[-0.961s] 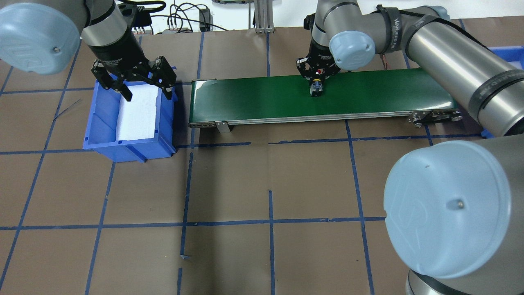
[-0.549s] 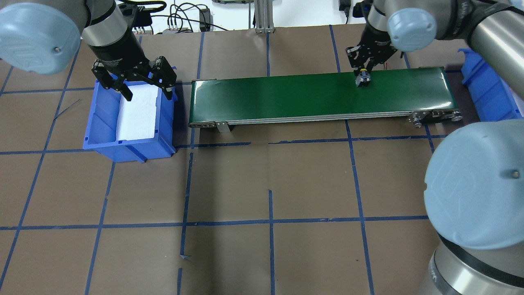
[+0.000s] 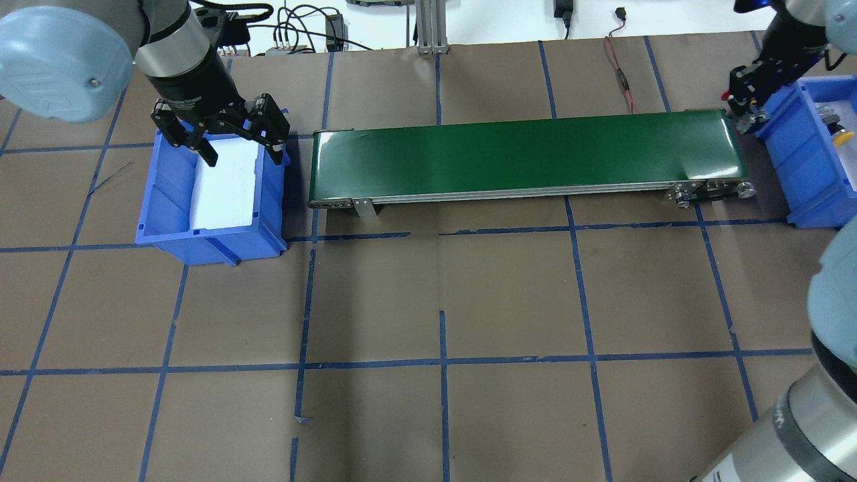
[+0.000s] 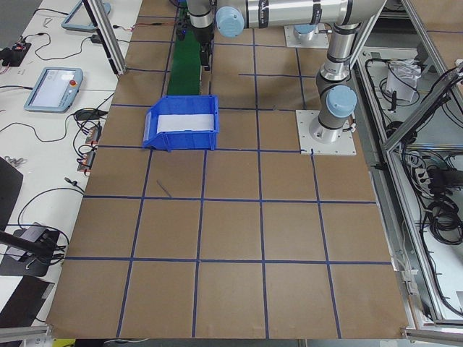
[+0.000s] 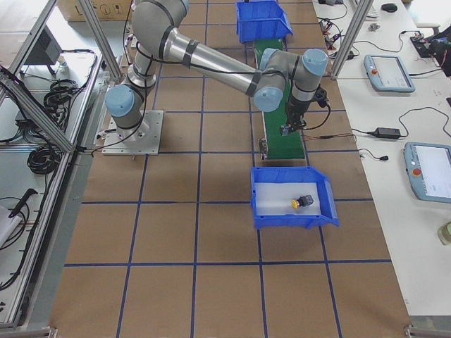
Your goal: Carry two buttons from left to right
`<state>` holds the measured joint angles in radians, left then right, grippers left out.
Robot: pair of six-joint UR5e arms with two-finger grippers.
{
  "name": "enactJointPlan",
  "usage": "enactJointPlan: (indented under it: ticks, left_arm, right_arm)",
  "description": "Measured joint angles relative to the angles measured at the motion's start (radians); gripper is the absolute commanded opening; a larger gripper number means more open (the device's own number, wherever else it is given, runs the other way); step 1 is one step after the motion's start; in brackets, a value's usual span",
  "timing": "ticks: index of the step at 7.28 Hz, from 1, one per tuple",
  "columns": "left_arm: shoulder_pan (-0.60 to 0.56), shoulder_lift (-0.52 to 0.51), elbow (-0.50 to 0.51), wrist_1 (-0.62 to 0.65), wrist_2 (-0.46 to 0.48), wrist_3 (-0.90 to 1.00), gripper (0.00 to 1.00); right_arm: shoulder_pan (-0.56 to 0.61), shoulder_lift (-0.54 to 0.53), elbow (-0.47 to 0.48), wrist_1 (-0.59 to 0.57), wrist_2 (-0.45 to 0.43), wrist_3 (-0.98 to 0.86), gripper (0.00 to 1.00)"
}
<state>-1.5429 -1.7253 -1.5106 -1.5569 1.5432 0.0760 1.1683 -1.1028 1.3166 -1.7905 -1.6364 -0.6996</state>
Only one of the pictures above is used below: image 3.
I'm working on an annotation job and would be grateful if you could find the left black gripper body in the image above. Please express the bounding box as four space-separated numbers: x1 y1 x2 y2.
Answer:
151 80 290 151

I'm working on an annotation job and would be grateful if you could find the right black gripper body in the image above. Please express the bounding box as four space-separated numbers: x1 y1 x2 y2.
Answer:
726 40 814 131

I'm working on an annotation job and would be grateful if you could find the yellow push button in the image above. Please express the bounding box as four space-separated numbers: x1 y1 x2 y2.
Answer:
816 104 855 149

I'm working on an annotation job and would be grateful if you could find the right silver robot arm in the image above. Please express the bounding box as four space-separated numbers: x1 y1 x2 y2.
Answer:
692 1 855 481

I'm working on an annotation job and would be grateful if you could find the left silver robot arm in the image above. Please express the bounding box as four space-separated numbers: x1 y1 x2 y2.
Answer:
1 1 290 167

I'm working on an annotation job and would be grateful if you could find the white foam pad left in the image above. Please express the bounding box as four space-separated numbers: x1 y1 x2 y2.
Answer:
189 137 259 230

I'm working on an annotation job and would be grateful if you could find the left blue plastic bin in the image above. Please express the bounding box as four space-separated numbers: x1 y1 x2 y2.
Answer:
135 133 291 266

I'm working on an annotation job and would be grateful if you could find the blue plastic bin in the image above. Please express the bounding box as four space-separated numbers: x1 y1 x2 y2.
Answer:
135 133 291 266
757 74 856 228

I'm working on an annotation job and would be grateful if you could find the right blue plastic bin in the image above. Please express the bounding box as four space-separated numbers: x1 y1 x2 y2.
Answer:
757 74 856 228

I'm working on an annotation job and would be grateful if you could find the green conveyor belt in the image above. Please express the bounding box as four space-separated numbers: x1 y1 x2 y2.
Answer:
308 109 756 216

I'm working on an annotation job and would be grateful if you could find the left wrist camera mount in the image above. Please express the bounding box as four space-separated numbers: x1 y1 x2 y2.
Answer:
192 1 275 49

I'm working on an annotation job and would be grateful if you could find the red black conveyor wire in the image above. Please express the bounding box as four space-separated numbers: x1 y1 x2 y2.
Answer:
605 8 635 114

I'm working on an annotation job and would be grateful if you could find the aluminium frame post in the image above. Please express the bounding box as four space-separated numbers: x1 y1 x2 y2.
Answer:
415 0 449 56

